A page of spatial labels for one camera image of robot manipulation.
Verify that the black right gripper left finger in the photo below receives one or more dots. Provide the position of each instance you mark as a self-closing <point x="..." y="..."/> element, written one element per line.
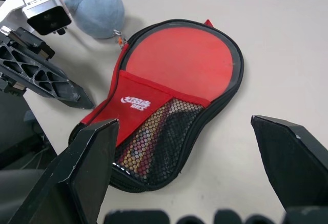
<point x="77" y="172"/>

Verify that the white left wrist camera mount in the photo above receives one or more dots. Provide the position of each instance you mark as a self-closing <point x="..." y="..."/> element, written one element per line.
<point x="15" y="6"/>

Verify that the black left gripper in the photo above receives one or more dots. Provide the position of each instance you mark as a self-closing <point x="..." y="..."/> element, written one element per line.
<point x="28" y="40"/>

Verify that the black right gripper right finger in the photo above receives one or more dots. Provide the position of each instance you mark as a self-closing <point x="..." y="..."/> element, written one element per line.
<point x="297" y="167"/>

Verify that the grey plush ball toy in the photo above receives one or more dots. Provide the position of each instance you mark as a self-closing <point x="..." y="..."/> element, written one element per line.
<point x="100" y="8"/>

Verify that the red black paddle case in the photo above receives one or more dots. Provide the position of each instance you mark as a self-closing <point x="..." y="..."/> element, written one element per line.
<point x="133" y="98"/>

